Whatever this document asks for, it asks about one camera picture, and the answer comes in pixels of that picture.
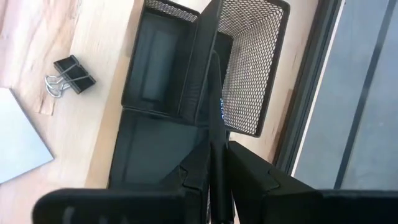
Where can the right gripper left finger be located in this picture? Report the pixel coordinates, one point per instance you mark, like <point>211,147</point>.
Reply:
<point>124,205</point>

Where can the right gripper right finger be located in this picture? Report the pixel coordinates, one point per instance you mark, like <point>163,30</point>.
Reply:
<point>280,202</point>

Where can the black pen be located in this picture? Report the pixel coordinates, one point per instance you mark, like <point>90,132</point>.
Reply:
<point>217,130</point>

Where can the black binder clip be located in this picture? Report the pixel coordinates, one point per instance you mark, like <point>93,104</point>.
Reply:
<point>76,76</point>

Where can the black mesh desk organizer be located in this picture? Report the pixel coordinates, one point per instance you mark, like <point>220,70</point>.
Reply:
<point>155,149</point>

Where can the pale lavender sticky note pad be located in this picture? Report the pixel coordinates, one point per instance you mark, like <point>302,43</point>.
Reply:
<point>18,140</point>

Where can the black aluminium table frame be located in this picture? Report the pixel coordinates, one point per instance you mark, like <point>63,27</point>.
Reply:
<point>308,87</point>

